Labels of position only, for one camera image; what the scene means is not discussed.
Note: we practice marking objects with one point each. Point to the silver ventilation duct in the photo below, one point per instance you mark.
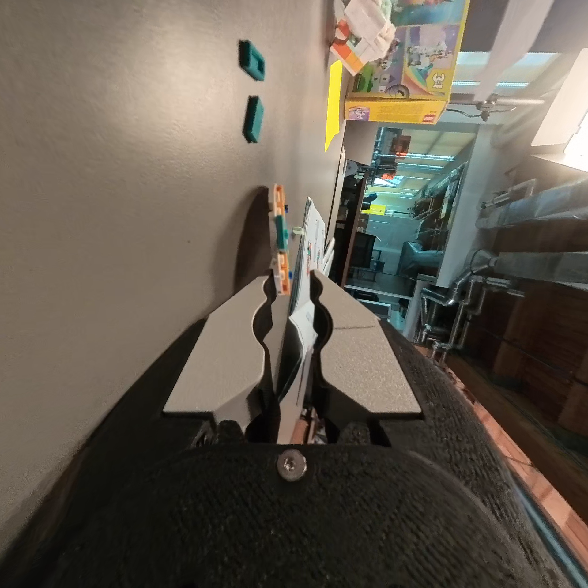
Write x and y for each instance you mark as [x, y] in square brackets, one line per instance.
[542, 202]
[542, 268]

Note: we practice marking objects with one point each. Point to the grey pipe cluster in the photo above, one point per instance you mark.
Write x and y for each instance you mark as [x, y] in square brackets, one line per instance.
[454, 303]

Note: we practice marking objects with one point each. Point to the white brick animal model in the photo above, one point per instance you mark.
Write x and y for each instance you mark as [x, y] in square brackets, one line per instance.
[363, 41]

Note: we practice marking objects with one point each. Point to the teal flat tile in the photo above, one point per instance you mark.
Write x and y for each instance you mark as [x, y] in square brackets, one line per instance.
[253, 119]
[251, 59]

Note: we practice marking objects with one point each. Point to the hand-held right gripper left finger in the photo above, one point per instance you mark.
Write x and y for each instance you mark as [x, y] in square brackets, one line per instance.
[216, 367]

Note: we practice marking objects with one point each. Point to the yellow paper note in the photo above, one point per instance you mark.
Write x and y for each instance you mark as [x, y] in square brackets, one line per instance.
[333, 105]

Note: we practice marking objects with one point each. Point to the open instruction booklet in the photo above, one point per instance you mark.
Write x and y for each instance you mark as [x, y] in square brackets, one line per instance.
[314, 229]

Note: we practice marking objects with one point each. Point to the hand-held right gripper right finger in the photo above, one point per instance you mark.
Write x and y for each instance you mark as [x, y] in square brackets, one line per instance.
[372, 367]

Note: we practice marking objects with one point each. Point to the large window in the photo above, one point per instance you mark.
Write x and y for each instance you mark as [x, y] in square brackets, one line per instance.
[505, 69]

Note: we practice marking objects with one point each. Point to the round white brick plate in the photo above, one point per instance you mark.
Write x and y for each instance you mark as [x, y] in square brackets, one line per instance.
[281, 271]

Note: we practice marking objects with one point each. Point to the yellow toy set box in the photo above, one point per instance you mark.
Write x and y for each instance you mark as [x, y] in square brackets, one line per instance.
[399, 108]

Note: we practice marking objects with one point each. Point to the black office chair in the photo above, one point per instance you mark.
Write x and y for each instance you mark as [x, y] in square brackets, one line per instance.
[367, 246]

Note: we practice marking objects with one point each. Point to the yellow sign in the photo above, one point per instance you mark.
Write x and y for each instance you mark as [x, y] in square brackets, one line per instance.
[374, 210]

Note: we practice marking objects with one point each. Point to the black display stand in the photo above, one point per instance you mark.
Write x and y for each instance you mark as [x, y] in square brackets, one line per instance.
[487, 106]

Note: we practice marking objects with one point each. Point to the white lamp light panel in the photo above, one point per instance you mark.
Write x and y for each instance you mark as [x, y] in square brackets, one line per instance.
[560, 119]

